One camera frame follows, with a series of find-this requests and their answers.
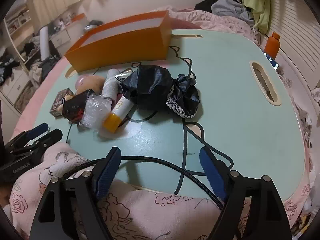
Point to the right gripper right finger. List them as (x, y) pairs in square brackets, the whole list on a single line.
[(266, 219)]

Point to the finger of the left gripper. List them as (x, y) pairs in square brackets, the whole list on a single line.
[(37, 129), (44, 142)]

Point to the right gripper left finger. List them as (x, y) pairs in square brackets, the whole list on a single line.
[(54, 217)]

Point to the small dark card box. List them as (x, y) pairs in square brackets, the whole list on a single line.
[(61, 97)]

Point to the clear bubble wrap piece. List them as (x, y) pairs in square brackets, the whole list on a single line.
[(96, 111)]

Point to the lip balm tube yellow cap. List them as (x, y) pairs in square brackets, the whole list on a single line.
[(117, 115)]

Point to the pink heart jelly toy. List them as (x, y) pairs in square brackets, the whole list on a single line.
[(79, 81)]

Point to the brown burger plush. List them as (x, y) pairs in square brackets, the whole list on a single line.
[(93, 82)]

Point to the grey glitter paper roll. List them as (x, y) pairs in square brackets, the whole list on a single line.
[(110, 88)]

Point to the black lace bonnet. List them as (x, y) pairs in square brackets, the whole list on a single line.
[(153, 87)]

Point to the silver foil cone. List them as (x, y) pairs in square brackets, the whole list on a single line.
[(123, 75)]

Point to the white paper roll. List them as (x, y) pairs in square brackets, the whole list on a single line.
[(44, 43)]

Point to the white bedside drawer cabinet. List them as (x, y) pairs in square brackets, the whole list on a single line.
[(61, 39)]

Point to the grey clothes heap on bed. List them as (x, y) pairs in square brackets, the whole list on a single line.
[(92, 24)]

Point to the orange cardboard box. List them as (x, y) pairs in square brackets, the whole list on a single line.
[(143, 37)]

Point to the blue smartphone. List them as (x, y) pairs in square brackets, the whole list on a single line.
[(274, 64)]

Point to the orange water bottle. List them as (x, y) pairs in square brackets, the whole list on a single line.
[(272, 45)]

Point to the pink floral blanket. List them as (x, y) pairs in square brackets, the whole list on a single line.
[(199, 19)]

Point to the black clothing on bed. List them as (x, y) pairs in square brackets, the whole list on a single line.
[(205, 5)]

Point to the grey clothing pile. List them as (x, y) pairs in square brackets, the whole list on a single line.
[(234, 9)]

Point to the green hanging cloth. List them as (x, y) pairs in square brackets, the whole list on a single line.
[(261, 13)]

